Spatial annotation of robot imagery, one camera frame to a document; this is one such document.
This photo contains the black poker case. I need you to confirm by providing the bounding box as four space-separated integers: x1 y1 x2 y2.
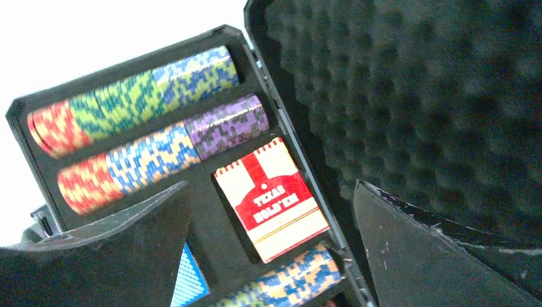
6 1 541 306

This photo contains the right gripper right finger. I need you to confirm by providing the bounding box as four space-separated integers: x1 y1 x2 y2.
353 180 541 306

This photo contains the blue card deck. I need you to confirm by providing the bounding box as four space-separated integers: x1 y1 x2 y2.
170 243 210 307

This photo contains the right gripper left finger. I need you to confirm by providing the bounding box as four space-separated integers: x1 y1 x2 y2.
1 182 193 306

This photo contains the red card deck box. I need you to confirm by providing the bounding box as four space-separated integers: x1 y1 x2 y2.
213 137 330 263

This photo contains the blue orange chip row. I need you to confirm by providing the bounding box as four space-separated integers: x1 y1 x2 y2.
214 244 342 306

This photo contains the green chip row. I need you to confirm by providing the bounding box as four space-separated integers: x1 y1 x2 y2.
27 46 240 159

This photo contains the purple blue chip row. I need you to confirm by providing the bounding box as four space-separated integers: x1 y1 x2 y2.
58 95 269 214

